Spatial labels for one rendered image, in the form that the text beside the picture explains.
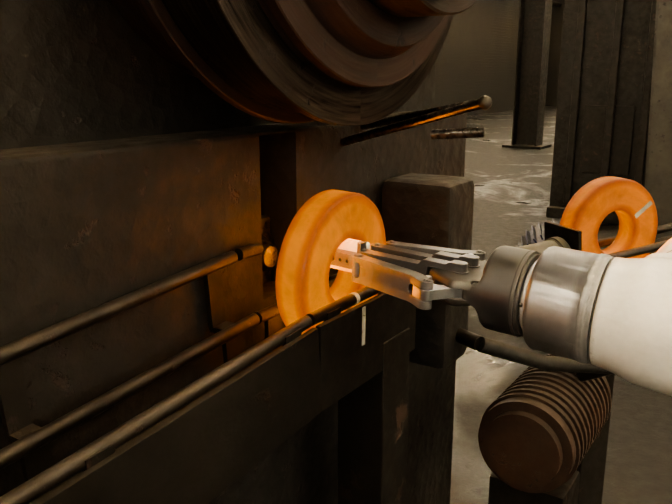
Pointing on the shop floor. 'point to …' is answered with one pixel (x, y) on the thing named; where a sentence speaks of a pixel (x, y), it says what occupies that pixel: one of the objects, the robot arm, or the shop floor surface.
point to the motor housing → (541, 436)
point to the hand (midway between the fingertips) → (336, 252)
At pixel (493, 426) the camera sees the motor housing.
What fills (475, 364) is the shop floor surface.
